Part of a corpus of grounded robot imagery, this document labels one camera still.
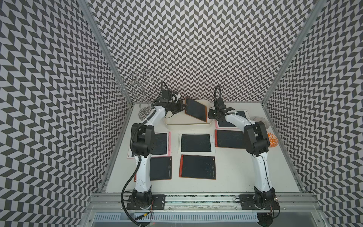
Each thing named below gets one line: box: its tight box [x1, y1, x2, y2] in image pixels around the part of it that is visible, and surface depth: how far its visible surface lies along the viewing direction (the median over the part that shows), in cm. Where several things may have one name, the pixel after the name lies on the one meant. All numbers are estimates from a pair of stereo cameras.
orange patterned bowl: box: [267, 132, 279, 148], surface depth 95 cm
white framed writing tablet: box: [177, 132, 217, 154], surface depth 97 cm
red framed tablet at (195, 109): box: [184, 96, 208, 123], surface depth 107 cm
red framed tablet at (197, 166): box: [178, 154, 217, 180], surface depth 85 cm
